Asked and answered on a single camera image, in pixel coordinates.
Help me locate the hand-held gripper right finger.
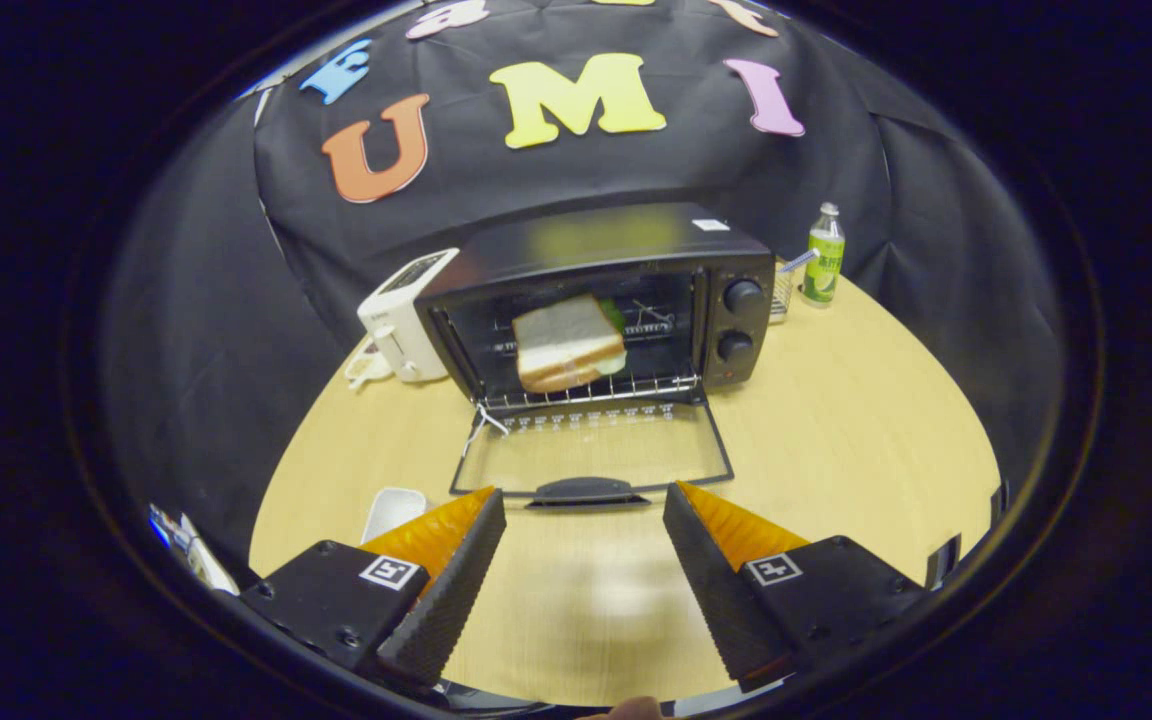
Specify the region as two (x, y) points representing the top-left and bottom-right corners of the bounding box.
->
(662, 481), (927, 693)

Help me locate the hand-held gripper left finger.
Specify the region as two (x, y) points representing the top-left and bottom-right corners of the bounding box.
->
(239, 487), (508, 691)

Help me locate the sandwich with lettuce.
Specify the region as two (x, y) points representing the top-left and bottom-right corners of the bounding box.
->
(512, 293), (629, 394)

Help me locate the black toaster oven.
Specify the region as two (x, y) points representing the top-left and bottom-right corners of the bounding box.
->
(414, 202), (777, 509)

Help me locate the white pop-up toaster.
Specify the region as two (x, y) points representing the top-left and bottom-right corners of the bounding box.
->
(357, 247), (461, 384)

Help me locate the white rectangular dish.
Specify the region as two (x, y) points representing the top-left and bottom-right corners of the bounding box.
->
(361, 487), (429, 544)

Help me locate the clear container with straw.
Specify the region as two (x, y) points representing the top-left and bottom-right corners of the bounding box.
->
(769, 250), (822, 323)

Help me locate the green label drink bottle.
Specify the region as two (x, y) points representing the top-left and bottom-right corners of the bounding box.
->
(801, 202), (847, 309)

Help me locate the white string tie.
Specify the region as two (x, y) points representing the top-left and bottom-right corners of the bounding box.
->
(464, 403), (510, 456)

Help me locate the white toaster power cord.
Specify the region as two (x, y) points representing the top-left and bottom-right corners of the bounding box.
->
(344, 338), (394, 392)

